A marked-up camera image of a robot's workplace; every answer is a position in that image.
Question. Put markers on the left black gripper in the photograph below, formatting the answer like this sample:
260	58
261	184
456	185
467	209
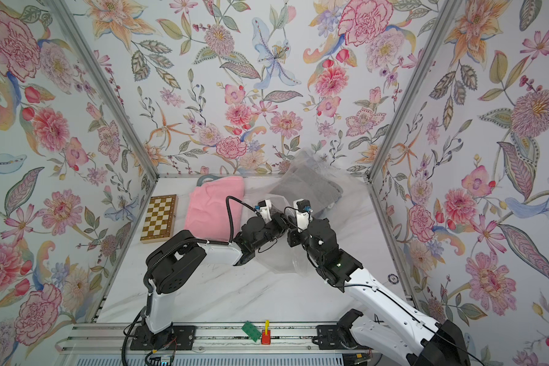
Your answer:
274	219

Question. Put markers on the grey blanket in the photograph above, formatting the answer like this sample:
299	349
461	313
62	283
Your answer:
304	182

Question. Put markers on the clear plastic vacuum bag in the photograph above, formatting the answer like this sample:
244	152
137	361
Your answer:
353	208

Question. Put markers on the pink blanket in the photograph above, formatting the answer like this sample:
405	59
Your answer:
207	216

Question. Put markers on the teal bear pattern blanket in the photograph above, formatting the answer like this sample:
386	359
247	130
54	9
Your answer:
206	179

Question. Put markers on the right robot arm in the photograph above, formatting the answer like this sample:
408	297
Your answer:
388	324

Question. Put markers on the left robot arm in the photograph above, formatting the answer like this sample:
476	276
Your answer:
171	266

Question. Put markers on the red yellow clip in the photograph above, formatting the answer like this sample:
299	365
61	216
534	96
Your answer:
266	334

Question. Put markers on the green tag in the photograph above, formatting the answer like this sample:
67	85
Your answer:
252	331

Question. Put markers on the wooden chessboard box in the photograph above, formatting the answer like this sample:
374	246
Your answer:
159	219

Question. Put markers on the small circuit board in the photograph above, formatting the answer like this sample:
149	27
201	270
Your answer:
159	359

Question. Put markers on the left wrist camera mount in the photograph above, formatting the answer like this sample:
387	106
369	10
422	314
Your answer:
265	210

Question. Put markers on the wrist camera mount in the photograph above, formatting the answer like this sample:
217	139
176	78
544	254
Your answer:
265	210
302	210

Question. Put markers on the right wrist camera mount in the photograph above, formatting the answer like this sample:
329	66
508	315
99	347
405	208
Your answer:
302	210

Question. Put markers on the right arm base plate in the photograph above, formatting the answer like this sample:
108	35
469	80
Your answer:
334	337

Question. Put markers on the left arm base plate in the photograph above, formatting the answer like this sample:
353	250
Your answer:
179	338

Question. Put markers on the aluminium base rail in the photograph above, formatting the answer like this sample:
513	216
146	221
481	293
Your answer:
210	338

